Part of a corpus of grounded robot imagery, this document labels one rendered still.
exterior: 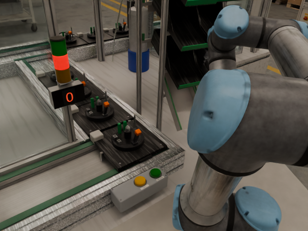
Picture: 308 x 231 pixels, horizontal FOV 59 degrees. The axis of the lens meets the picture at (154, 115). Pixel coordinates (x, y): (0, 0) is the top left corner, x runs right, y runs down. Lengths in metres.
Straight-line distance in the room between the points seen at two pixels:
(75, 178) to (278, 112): 0.90
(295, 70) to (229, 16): 0.24
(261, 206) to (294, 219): 0.45
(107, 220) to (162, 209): 0.20
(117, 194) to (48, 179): 0.30
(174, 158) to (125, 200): 0.29
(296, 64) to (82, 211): 0.79
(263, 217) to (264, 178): 0.57
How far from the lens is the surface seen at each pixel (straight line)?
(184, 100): 1.26
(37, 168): 1.17
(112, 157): 1.10
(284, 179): 1.32
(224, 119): 0.33
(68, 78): 1.02
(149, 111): 1.57
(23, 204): 1.10
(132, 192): 0.99
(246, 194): 0.75
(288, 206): 1.21
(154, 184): 1.03
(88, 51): 2.27
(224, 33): 0.70
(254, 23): 0.73
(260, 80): 0.36
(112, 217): 1.06
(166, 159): 1.11
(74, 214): 1.00
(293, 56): 0.57
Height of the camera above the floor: 1.71
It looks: 34 degrees down
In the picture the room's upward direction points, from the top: 2 degrees clockwise
